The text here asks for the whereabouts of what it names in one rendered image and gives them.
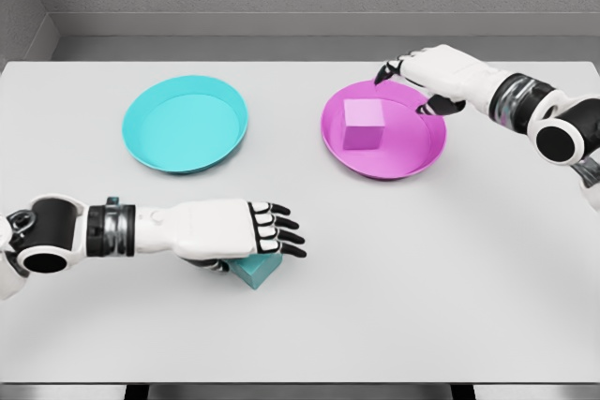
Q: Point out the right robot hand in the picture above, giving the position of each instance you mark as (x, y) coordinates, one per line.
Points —
(433, 67)

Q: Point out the cyan block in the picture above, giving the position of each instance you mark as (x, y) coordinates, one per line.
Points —
(255, 271)

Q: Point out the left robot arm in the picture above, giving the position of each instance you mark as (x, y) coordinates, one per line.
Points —
(84, 236)

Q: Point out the white table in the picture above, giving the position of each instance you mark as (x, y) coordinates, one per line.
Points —
(375, 278)

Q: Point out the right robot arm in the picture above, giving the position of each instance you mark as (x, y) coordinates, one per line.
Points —
(529, 100)

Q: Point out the pink block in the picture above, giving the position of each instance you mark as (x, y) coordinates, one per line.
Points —
(363, 124)

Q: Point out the pink plate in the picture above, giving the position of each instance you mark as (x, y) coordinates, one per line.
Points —
(394, 156)

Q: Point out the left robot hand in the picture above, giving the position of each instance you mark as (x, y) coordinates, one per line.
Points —
(215, 226)

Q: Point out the cyan plate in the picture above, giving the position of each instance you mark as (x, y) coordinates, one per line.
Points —
(185, 123)

